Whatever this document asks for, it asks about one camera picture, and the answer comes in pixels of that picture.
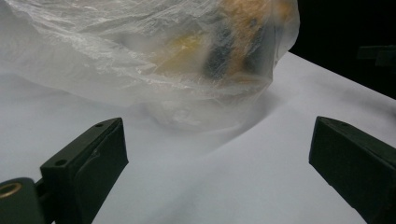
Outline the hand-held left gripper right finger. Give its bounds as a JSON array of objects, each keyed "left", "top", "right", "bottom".
[{"left": 308, "top": 116, "right": 396, "bottom": 224}]

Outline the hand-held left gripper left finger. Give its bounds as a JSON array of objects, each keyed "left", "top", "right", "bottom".
[{"left": 39, "top": 117, "right": 130, "bottom": 224}]

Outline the clear plastic bag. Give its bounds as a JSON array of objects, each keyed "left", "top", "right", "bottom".
[{"left": 0, "top": 0, "right": 302, "bottom": 133}]

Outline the orange juice bottle white cap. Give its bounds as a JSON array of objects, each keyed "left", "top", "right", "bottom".
[{"left": 218, "top": 0, "right": 296, "bottom": 86}]

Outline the white table sheet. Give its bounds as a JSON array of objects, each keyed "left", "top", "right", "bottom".
[{"left": 0, "top": 50, "right": 396, "bottom": 224}]

